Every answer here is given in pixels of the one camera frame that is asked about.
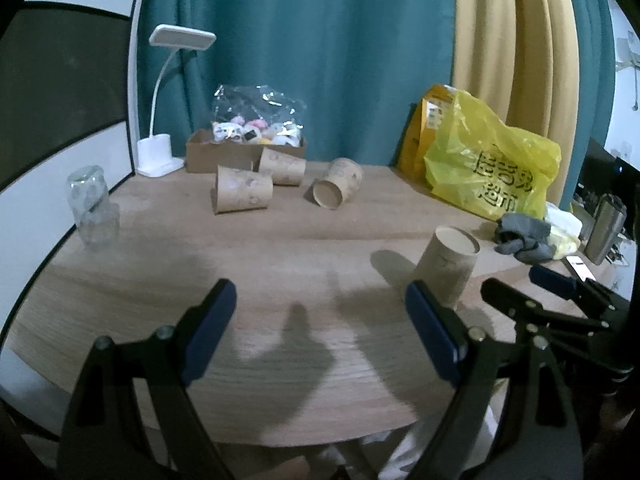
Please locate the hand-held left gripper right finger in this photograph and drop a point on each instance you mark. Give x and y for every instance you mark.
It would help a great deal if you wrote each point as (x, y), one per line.
(432, 332)

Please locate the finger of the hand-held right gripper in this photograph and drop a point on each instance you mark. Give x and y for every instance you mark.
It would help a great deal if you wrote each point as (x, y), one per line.
(552, 277)
(510, 300)

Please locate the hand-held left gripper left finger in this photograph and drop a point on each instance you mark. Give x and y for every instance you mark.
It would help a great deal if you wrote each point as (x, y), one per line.
(210, 330)

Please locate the brown paper cup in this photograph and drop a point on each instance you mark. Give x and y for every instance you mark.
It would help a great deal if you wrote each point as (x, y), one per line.
(335, 185)
(242, 191)
(445, 270)
(282, 166)

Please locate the smartphone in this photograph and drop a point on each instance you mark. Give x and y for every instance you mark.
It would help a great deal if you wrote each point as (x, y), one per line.
(580, 267)

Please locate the white and yellow cloth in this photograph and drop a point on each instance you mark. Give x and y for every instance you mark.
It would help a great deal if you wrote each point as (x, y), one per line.
(565, 232)

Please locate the grey gloves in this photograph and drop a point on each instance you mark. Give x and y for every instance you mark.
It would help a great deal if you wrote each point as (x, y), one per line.
(522, 237)

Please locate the metal thermos flask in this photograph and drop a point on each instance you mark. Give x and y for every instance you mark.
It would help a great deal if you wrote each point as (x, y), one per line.
(602, 230)

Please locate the dark monitor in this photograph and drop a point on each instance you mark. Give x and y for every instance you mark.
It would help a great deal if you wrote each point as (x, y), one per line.
(607, 170)

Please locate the yellow plastic bag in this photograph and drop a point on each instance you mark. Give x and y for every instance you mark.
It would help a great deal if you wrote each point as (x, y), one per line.
(490, 160)

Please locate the clear glass jar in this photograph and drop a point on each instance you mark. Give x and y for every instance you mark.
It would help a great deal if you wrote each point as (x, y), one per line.
(87, 190)
(100, 227)

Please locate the brown cardboard box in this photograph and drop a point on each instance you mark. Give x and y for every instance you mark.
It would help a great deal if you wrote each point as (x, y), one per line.
(210, 157)

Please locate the white desk lamp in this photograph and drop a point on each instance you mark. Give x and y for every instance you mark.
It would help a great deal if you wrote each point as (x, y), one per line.
(161, 152)

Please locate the orange paper bag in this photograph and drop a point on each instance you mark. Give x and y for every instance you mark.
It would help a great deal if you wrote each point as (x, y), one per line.
(417, 140)

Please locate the teal curtain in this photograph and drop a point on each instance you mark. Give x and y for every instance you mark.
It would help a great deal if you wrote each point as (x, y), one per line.
(310, 50)
(590, 85)

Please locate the clear bag of small toys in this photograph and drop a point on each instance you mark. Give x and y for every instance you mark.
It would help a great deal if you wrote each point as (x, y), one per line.
(255, 120)

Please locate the beige curtain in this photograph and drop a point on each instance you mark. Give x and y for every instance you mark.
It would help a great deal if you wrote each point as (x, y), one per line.
(505, 45)

